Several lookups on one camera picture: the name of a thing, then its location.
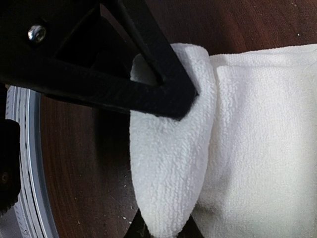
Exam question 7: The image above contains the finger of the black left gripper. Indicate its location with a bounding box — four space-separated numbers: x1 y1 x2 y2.
0 0 198 120

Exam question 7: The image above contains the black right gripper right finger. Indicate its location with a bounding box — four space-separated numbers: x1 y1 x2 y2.
177 216 204 238

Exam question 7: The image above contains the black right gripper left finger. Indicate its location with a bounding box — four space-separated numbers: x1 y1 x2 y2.
124 209 151 238

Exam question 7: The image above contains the white towel with blue emblem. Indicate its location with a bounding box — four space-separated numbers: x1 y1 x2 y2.
129 44 317 238

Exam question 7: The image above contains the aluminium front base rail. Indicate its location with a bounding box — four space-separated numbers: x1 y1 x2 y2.
5 86 59 238

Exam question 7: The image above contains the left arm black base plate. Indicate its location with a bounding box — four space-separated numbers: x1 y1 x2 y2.
0 119 21 215

